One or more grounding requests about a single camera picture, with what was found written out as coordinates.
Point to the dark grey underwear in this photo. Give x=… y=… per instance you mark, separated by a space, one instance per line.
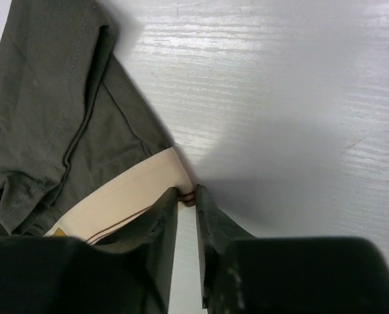
x=81 y=152

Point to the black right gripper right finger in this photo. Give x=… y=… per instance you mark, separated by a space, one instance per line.
x=241 y=273

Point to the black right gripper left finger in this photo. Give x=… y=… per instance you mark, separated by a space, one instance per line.
x=66 y=275

